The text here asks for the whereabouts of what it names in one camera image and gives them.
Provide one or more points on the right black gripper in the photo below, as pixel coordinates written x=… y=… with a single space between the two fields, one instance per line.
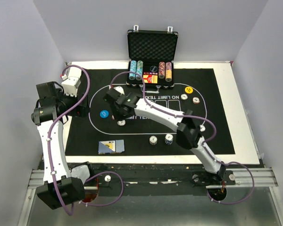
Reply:
x=117 y=117

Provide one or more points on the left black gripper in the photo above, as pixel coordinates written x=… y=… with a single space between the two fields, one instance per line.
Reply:
x=82 y=110

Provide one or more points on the blue round blind button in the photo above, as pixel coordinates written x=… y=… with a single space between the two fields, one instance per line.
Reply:
x=104 y=114

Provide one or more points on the grey white chip stack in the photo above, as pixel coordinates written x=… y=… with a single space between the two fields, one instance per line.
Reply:
x=153 y=140

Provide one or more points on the yellow round blind button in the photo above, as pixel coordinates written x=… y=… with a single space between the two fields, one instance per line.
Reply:
x=188 y=90

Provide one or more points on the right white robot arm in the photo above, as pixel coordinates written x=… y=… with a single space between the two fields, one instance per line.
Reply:
x=188 y=135

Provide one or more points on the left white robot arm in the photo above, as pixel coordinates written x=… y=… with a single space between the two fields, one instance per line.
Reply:
x=62 y=185

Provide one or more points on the black poker table mat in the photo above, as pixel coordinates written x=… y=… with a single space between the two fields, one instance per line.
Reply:
x=85 y=133

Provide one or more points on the red card deck in case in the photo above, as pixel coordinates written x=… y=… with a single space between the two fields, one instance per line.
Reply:
x=150 y=77

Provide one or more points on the light blue chip row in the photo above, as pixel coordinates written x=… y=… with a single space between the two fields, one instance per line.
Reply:
x=132 y=69

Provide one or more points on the teal grey chip row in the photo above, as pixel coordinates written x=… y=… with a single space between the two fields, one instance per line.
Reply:
x=139 y=70

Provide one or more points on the red purple chip row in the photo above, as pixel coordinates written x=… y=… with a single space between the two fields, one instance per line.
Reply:
x=161 y=70

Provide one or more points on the blue white chip stack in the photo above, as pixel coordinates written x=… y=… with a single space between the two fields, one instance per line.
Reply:
x=169 y=139

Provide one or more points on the black aluminium chip case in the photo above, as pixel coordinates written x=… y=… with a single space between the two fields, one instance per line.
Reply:
x=152 y=47

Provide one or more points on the orange chip row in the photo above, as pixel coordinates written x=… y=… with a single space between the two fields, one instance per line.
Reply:
x=168 y=73

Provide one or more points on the white table board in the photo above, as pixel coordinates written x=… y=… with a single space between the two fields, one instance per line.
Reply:
x=244 y=145

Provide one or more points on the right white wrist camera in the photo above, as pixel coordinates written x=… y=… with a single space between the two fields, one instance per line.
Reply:
x=119 y=89

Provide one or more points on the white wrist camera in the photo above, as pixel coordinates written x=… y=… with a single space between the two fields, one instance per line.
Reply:
x=70 y=84
x=119 y=89

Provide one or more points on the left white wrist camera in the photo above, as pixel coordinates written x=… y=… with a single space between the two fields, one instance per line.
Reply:
x=70 y=84

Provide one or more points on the aluminium mounting rail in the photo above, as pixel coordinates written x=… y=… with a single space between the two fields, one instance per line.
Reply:
x=261 y=177

